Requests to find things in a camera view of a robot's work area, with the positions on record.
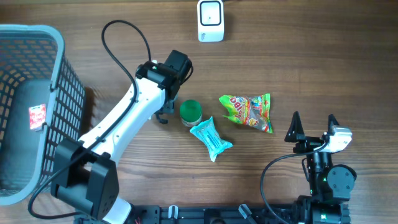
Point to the colourful gummy candy bag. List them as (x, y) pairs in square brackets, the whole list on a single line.
[(251, 111)]

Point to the white barcode scanner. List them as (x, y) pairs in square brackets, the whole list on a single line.
[(210, 20)]

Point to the green lid jar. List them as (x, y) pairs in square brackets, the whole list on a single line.
[(190, 113)]

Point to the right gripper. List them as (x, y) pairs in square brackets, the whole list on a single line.
[(297, 134)]

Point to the teal wet wipes pack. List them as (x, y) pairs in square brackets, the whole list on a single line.
[(208, 135)]

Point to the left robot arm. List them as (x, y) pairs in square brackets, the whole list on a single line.
[(86, 169)]

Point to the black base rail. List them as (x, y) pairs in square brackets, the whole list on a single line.
[(148, 214)]

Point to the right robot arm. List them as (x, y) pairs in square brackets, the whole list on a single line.
[(330, 185)]

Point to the grey plastic mesh basket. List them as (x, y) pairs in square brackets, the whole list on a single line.
[(35, 71)]

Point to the red tissue pack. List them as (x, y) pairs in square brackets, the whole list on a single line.
[(37, 115)]

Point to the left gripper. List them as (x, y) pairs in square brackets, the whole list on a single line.
[(169, 111)]

